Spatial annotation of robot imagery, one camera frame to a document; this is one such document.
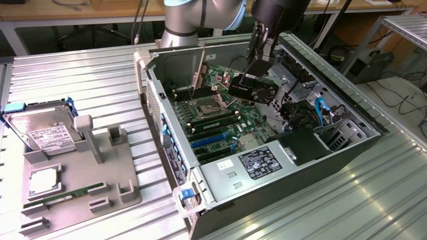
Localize black RAM slots bank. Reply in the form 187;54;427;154
171;84;218;102

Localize grey power supply with label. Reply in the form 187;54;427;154
199;139;299;204

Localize grey parts rack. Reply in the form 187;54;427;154
18;114;145;236

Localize green motherboard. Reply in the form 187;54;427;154
166;82;278;166

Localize hard disk drive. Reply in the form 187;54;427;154
0;95;81;151

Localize black plastic shroud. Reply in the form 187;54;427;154
266;128;333;167

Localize silver CPU chip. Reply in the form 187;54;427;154
29;168;59;196

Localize open black PC case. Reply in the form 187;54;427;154
133;29;391;240

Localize blue expansion slot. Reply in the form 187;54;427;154
190;133;229;149

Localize black wire bundle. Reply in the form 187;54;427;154
281;101;319;131

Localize metal table frame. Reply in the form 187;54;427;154
339;15;427;76

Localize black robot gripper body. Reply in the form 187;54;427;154
251;0;313;40

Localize black looped wire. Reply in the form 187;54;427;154
230;55;251;66

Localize black floor cables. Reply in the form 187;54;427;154
366;71;427;119

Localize metal drive cage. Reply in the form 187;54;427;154
266;60;295;107

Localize installed RAM stick with label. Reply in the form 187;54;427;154
193;116;242;133

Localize wooden desk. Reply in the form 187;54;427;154
0;0;418;22

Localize green RAM stick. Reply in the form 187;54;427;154
22;183;106;209

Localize CPU socket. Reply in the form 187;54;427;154
194;98;219;116

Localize graphics card with black fan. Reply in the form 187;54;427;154
191;40;281;105

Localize silver chipset heatsink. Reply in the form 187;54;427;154
238;134;262;149

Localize metal socket cover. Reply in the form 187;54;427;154
215;91;239;106

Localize black expansion slot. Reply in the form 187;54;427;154
194;146;235;162

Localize hard disk with white label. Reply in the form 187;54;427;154
7;104;86;155

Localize black box device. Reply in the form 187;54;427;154
349;49;397;85

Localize blue SATA wire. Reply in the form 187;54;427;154
314;96;331;126

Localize hanging black cable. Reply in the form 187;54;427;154
313;0;354;51

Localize hanging grey cable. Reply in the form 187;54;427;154
133;0;150;45

